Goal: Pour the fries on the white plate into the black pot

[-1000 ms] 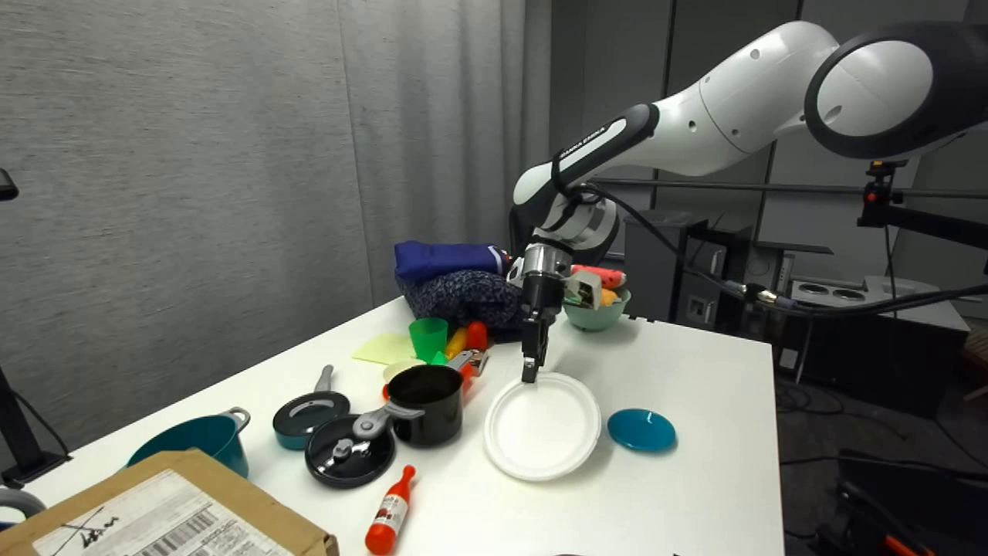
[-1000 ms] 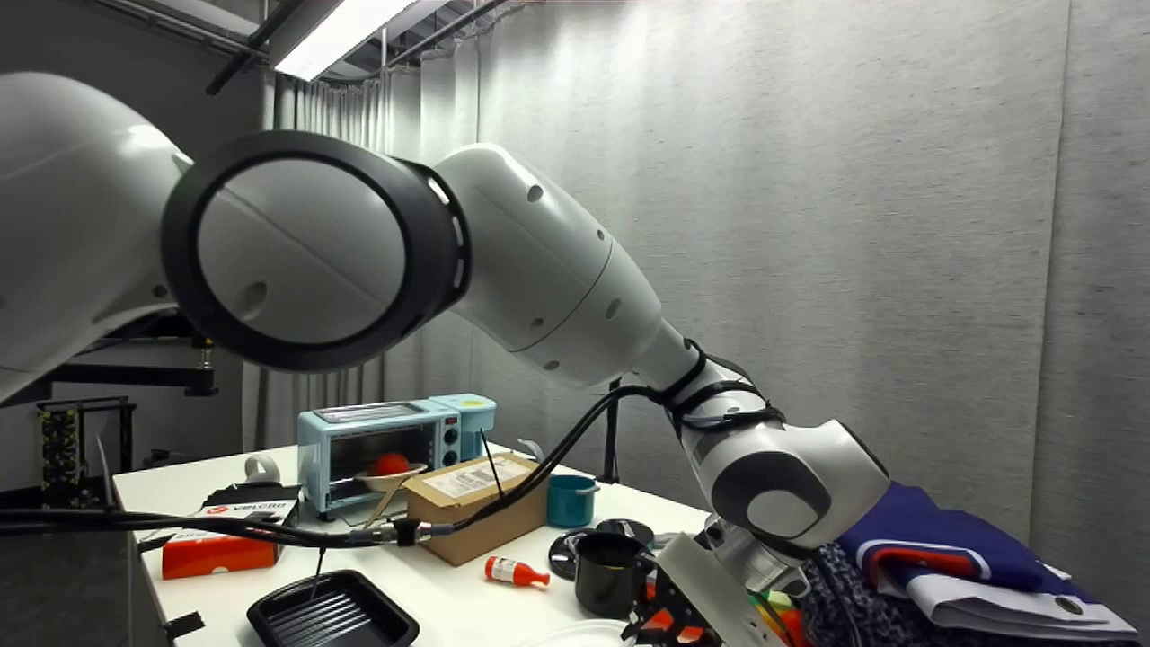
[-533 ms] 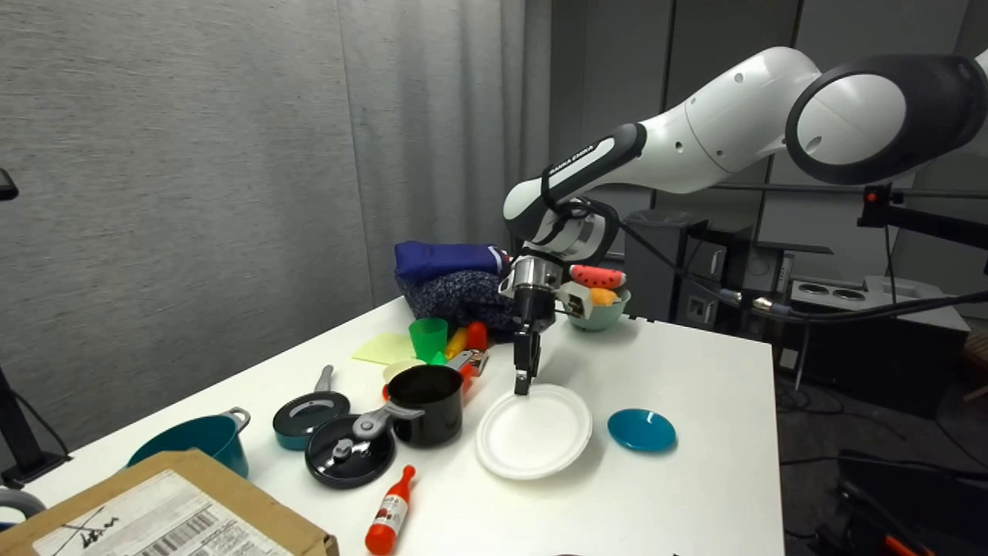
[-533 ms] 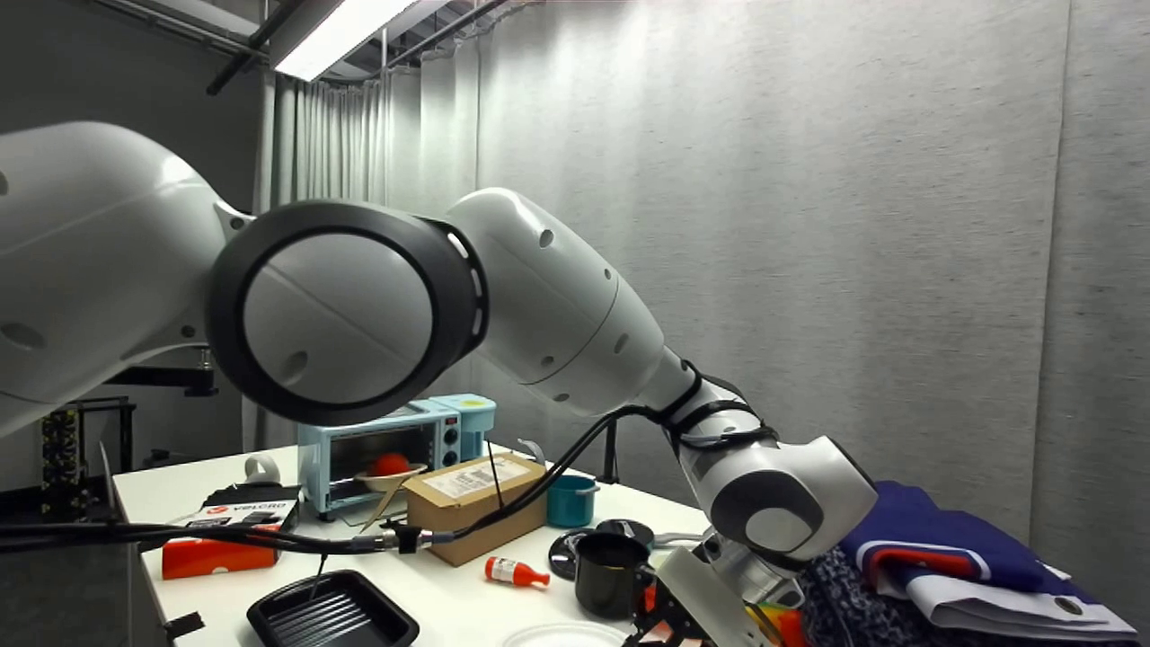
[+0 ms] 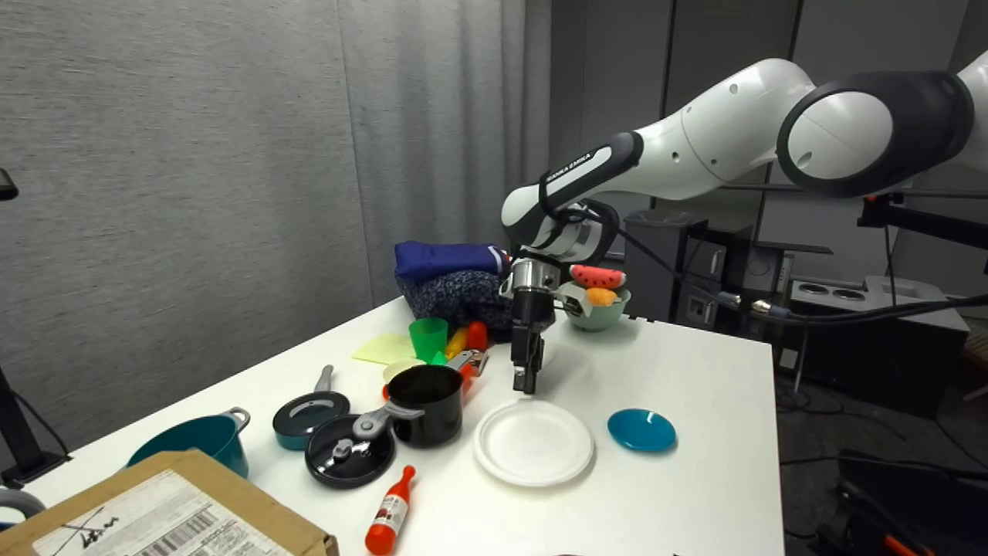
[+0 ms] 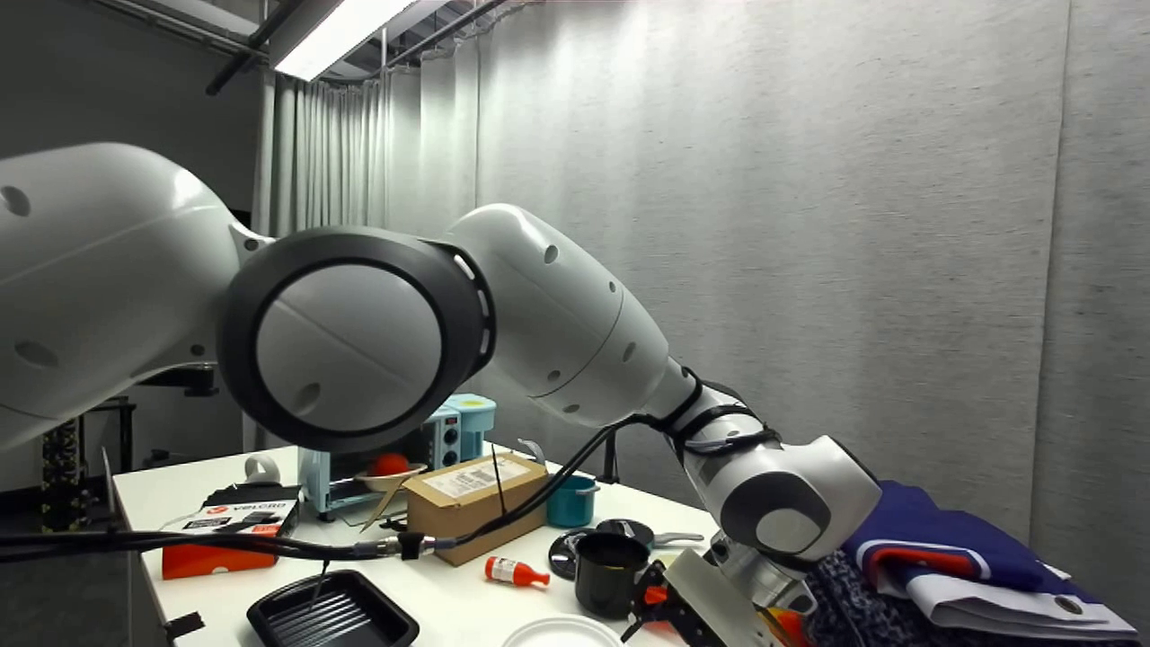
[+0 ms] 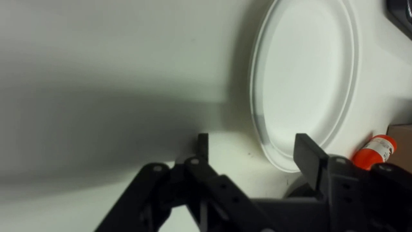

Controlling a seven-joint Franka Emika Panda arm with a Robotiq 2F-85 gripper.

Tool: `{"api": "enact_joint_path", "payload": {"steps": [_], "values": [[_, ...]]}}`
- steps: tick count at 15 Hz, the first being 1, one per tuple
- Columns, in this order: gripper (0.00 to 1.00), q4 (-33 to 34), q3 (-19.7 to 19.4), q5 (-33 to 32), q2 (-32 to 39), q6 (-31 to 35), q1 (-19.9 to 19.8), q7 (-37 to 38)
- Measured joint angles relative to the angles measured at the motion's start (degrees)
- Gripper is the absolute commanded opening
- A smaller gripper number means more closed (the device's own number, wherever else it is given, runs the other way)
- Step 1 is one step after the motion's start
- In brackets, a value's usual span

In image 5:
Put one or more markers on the grey equipment case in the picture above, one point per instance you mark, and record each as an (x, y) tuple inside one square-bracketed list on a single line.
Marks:
[(875, 298)]

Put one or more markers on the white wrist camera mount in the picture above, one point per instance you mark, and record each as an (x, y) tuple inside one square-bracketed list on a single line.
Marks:
[(563, 298)]

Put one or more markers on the orange toy fruit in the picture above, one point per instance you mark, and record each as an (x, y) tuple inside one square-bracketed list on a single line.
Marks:
[(604, 298)]

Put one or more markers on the black camera stand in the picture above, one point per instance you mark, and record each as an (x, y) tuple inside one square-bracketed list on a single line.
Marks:
[(17, 433)]

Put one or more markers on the small teal plate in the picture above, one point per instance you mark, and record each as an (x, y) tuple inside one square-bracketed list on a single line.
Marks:
[(644, 431)]

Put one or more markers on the black floor equipment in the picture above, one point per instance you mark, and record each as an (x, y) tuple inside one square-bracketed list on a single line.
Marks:
[(906, 509)]

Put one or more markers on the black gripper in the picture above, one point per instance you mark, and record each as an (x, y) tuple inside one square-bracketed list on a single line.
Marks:
[(528, 320)]

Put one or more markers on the yellow toy food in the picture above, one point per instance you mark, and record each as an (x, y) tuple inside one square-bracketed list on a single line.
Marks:
[(459, 342)]

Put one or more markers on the red toy ketchup bottle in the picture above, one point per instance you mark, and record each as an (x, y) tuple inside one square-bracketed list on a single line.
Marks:
[(391, 514)]

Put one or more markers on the teal mug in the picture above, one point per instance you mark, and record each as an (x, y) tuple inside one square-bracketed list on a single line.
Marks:
[(201, 439)]

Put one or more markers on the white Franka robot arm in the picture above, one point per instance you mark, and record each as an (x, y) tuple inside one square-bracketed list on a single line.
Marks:
[(719, 127)]

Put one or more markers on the black metal beam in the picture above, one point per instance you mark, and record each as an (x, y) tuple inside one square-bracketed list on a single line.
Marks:
[(926, 219)]

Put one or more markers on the black pot lid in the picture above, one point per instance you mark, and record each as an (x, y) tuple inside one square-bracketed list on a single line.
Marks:
[(342, 458)]

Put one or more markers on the blue folded cloth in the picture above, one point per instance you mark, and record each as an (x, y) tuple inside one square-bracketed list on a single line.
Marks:
[(441, 260)]

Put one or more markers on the dark patterned cloth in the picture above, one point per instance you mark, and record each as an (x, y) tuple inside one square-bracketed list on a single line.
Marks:
[(464, 298)]

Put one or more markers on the black equipment cabinet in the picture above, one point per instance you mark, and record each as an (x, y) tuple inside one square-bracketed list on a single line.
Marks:
[(710, 274)]

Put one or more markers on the green plastic cup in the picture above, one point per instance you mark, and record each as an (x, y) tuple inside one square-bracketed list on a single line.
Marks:
[(430, 336)]

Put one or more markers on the orange toy food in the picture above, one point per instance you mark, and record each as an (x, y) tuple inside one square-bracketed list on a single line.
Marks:
[(477, 333)]

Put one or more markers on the pale yellow bowl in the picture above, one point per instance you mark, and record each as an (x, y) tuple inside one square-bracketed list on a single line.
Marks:
[(383, 349)]

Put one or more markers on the black pot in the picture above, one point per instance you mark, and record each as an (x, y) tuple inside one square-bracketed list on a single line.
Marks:
[(432, 410)]

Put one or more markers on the light green bowl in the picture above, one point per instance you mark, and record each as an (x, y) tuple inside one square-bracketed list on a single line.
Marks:
[(607, 317)]

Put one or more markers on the white round plate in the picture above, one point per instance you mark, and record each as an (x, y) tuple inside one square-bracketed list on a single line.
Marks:
[(535, 445)]

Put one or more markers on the brown cardboard box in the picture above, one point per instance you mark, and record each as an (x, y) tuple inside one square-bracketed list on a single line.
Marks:
[(154, 509)]

